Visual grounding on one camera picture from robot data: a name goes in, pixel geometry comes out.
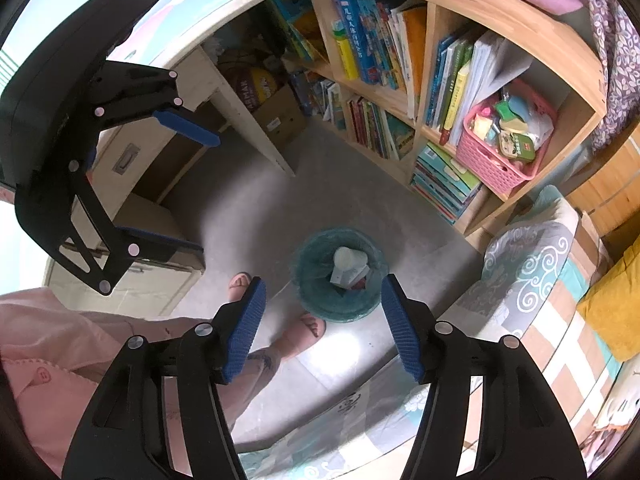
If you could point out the patchwork bedding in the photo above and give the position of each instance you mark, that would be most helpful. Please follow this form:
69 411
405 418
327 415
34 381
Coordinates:
570 360

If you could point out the wooden bookshelf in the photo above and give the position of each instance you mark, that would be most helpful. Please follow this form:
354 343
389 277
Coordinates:
500 15

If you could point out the yellow pillow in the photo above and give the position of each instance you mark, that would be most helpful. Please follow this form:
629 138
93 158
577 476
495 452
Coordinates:
615 305

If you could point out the wooden bed frame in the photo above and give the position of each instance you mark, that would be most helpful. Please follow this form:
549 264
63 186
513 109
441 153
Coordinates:
610 185

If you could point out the white and gold box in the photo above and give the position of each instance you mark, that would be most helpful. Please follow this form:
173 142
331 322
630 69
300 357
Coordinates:
342 277

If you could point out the person in pink clothes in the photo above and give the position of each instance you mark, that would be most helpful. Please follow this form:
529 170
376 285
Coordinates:
40 350

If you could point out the floral patterned cloth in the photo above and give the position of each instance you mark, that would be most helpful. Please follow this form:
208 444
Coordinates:
617 50

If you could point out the white drawer cabinet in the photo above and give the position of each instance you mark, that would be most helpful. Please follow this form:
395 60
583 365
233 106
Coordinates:
140 175

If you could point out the pink plastic basket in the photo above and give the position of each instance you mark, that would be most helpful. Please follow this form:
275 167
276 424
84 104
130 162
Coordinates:
490 165

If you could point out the stack of blue children's books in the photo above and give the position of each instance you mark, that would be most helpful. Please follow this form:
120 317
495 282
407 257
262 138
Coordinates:
445 180

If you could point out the white paper cup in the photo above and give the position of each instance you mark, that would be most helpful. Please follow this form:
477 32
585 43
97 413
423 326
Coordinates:
350 259

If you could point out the brown and yellow basketball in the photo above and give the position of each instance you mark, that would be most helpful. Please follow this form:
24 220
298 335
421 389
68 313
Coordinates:
250 85

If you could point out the grey swirl blanket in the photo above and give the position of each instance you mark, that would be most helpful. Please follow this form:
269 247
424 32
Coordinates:
525 265

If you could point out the row of children's books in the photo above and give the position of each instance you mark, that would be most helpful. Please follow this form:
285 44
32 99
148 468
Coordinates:
460 80
320 100
375 127
375 40
300 25

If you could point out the white wooden desk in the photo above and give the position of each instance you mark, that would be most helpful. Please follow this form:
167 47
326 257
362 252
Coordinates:
245 95

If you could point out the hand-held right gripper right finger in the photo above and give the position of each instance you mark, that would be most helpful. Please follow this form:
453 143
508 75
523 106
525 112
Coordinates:
402 330

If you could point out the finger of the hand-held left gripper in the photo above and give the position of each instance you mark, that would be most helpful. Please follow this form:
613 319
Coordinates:
190 130
160 242

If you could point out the green printed packet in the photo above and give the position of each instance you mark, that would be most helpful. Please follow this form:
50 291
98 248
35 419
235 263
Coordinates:
517 144

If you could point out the small dark red box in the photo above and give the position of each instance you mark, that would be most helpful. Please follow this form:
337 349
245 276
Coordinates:
361 285

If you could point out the teal trash bin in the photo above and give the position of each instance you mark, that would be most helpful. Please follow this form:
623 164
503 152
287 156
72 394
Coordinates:
315 270

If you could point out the person's foot in pink slipper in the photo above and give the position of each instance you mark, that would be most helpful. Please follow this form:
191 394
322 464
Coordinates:
300 332
239 287

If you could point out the cardboard box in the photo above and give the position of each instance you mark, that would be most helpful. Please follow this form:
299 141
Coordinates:
280 120

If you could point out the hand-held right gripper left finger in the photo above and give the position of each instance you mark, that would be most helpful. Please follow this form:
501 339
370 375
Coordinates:
245 330

